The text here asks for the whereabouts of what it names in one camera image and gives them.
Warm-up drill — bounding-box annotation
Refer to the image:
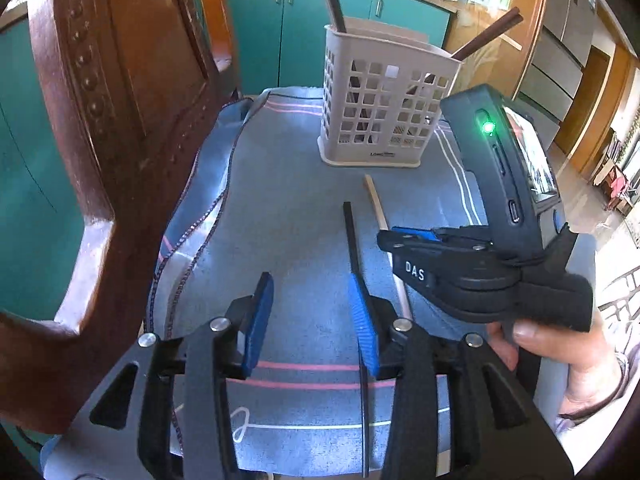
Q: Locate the person's right hand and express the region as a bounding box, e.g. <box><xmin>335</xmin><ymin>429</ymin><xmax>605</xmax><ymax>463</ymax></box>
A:
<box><xmin>486</xmin><ymin>312</ymin><xmax>624</xmax><ymax>416</ymax></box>

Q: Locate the light wooden chopstick on mat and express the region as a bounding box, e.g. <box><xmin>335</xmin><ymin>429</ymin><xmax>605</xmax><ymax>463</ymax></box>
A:
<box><xmin>362</xmin><ymin>173</ymin><xmax>414</xmax><ymax>322</ymax></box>

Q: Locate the carved brown wooden chair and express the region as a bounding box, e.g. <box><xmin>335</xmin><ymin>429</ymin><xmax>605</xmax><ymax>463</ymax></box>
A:
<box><xmin>1</xmin><ymin>0</ymin><xmax>234</xmax><ymax>434</ymax></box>

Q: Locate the blue grey striped table mat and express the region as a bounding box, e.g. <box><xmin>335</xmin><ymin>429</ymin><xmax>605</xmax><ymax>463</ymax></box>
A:
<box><xmin>144</xmin><ymin>84</ymin><xmax>599</xmax><ymax>479</ymax></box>

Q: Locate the camera box with green light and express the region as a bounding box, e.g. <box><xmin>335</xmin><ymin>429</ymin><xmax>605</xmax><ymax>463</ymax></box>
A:
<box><xmin>440</xmin><ymin>84</ymin><xmax>565</xmax><ymax>263</ymax></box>

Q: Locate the black chopstick on mat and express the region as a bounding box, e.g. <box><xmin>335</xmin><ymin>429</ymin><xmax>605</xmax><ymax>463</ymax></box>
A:
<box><xmin>343</xmin><ymin>202</ymin><xmax>371</xmax><ymax>479</ymax></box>

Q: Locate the reddish brown chopstick in basket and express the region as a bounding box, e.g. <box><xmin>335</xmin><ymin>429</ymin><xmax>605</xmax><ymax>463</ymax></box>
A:
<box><xmin>406</xmin><ymin>6</ymin><xmax>525</xmax><ymax>96</ymax></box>

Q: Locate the grey refrigerator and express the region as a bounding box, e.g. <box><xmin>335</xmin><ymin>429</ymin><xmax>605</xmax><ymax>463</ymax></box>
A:
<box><xmin>516</xmin><ymin>0</ymin><xmax>597</xmax><ymax>148</ymax></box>

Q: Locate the beige plastic utensil basket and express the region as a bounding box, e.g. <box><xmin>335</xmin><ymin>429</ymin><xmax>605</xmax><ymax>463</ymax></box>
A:
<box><xmin>318</xmin><ymin>18</ymin><xmax>462</xmax><ymax>168</ymax></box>

